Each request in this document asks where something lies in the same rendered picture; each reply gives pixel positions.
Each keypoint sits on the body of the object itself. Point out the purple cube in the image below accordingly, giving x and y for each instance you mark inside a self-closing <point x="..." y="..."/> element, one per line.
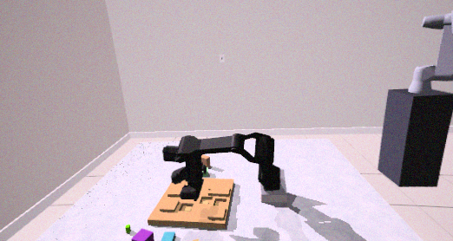
<point x="143" y="235"/>

